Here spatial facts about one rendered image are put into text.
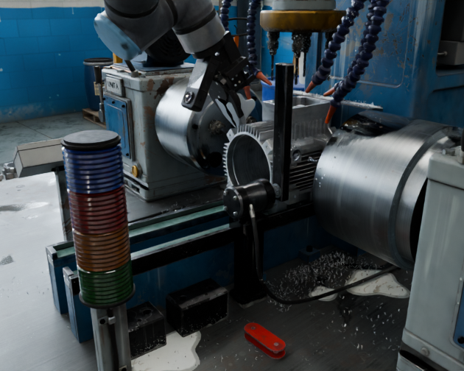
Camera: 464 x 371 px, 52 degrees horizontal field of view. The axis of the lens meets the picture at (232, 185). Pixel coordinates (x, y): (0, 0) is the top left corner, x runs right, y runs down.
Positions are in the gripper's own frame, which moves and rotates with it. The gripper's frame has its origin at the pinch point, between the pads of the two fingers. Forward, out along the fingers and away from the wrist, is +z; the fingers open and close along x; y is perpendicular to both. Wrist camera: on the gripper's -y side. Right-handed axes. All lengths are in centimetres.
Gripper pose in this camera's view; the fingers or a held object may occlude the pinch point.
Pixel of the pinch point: (238, 127)
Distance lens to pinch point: 107.2
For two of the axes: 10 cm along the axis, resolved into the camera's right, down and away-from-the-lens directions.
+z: 4.1, 7.1, 5.8
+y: 7.0, -6.5, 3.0
